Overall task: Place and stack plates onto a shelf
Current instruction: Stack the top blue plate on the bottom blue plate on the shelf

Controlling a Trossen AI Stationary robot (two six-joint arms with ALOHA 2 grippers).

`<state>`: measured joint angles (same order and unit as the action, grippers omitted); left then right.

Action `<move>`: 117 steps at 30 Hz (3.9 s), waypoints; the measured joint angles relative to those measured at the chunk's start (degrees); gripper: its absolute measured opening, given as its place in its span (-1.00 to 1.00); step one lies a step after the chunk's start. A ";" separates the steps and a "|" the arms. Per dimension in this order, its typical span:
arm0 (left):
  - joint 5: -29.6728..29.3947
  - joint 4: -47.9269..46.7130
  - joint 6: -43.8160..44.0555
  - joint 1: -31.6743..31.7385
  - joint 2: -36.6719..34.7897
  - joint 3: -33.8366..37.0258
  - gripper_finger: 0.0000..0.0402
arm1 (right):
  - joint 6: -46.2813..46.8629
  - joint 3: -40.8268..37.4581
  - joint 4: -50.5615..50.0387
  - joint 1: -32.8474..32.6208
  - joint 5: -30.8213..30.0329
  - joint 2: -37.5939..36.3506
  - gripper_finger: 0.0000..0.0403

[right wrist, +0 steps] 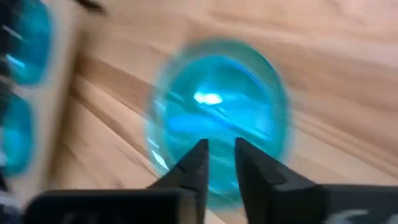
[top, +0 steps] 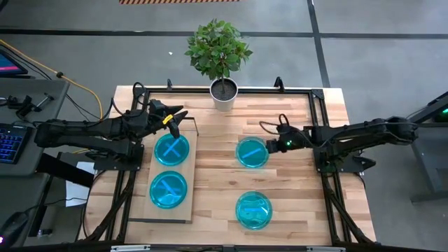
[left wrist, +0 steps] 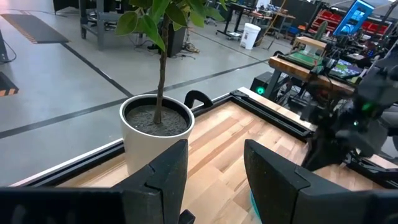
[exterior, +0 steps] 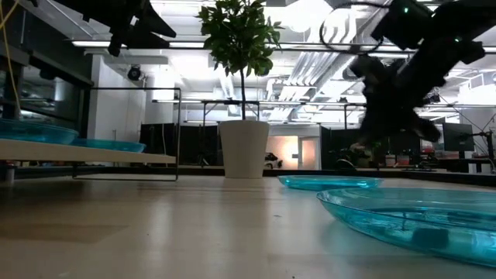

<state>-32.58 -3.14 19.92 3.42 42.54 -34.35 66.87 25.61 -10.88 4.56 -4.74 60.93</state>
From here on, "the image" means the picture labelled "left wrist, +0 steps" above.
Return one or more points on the blue tilted display panel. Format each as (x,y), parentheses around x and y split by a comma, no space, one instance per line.
(354,17)

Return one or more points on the black aluminium table frame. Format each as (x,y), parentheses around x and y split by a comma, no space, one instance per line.
(270,113)

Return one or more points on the workbench with grey legs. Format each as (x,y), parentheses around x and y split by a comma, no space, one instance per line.
(292,68)

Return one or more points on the black table clamp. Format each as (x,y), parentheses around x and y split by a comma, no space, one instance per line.
(188,99)

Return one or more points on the black mat with hazard stripe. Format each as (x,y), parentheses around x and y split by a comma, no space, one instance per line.
(6,85)
(34,28)

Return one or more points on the white trash bin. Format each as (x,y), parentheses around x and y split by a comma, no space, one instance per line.
(250,35)

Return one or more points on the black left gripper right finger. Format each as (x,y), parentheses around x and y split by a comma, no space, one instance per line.
(280,199)

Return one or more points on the black box with green light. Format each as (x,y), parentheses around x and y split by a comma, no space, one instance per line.
(260,88)

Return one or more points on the black desk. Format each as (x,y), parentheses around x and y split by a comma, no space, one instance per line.
(236,7)

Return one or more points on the red storage bins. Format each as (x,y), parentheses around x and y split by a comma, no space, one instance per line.
(326,15)

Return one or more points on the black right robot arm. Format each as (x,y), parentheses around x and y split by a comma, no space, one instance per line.
(357,130)

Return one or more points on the black cabinet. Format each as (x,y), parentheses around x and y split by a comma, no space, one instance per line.
(175,40)

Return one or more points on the white plant pot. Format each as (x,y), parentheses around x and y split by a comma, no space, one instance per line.
(140,149)

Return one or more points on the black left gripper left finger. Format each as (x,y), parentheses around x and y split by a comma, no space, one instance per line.
(140,202)

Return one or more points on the grey metal table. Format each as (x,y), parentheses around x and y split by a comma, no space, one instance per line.
(99,18)

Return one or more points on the teal plate with blue tape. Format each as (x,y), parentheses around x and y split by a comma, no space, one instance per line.
(254,208)

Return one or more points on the green potted tree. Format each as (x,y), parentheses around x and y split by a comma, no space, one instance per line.
(161,68)

